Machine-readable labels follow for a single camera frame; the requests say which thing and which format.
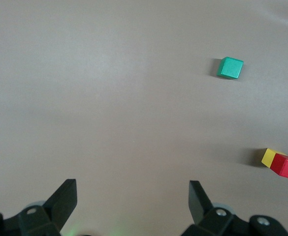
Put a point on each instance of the green wooden cube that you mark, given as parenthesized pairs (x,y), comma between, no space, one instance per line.
(230,68)

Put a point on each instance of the red wooden cube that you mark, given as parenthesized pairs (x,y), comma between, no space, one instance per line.
(287,168)

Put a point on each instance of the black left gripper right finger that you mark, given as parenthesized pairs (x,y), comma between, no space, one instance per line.
(198,204)

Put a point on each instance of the yellow wooden cube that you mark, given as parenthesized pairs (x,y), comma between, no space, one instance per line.
(268,157)

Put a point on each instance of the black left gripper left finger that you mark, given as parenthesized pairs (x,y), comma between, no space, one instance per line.
(62,201)

